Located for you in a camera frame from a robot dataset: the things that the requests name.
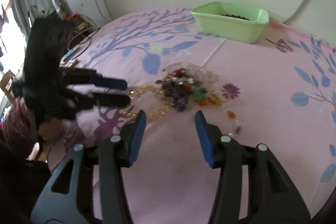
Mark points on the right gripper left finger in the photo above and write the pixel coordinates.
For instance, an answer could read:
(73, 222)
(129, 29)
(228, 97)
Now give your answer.
(68, 195)

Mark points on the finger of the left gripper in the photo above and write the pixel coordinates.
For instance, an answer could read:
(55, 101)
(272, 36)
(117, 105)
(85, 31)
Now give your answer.
(79, 102)
(79, 76)

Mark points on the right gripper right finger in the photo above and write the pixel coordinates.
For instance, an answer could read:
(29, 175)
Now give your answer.
(272, 196)

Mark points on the person's left hand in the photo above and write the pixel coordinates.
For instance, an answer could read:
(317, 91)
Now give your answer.
(16, 130)

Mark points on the pink tree-print bedsheet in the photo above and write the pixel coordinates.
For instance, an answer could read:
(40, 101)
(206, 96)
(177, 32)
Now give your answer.
(280, 91)

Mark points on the green plastic tray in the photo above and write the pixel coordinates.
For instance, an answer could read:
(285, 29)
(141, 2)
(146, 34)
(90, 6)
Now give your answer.
(231, 21)

